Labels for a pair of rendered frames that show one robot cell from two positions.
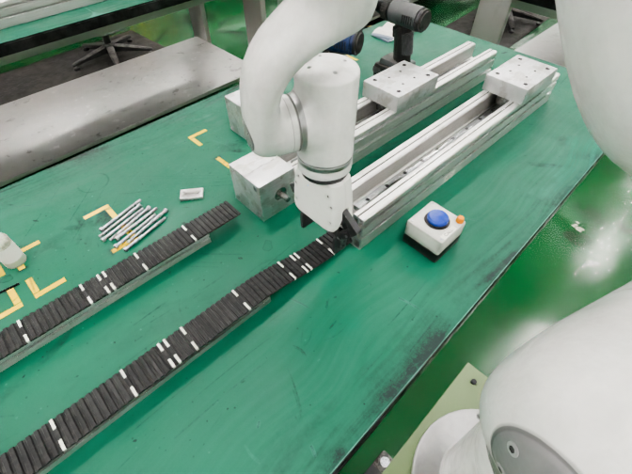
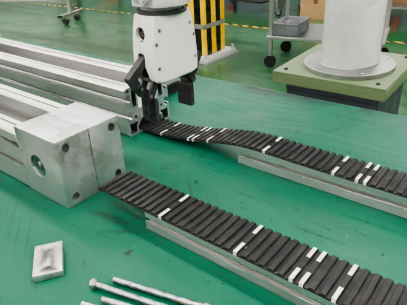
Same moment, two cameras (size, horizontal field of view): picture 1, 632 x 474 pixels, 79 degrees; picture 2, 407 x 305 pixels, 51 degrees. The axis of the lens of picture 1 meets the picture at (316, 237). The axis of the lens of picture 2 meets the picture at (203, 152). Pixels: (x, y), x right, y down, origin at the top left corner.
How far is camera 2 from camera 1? 0.87 m
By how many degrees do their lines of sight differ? 73
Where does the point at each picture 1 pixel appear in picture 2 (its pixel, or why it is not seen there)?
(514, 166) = not seen: hidden behind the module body
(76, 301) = (367, 287)
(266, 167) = (72, 116)
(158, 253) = (226, 223)
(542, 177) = not seen: hidden behind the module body
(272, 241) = (162, 164)
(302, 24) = not seen: outside the picture
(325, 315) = (254, 124)
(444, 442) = (334, 69)
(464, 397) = (298, 71)
